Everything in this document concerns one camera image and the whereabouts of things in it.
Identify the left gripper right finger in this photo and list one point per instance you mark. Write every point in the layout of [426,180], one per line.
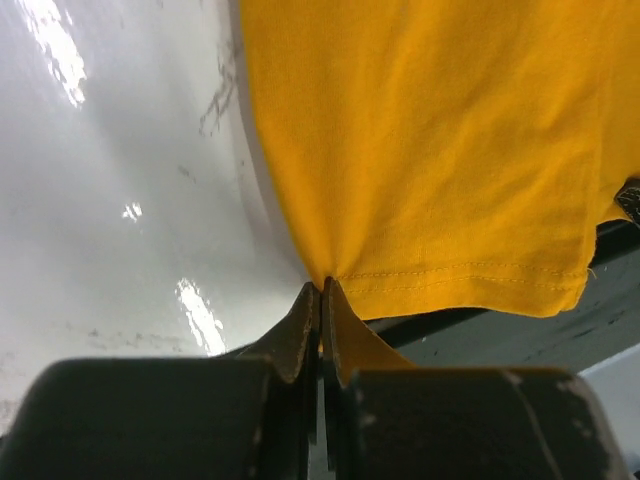
[349,346]

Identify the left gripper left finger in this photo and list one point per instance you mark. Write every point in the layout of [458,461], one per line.
[288,424]

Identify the yellow t shirt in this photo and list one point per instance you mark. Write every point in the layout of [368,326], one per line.
[440,155]

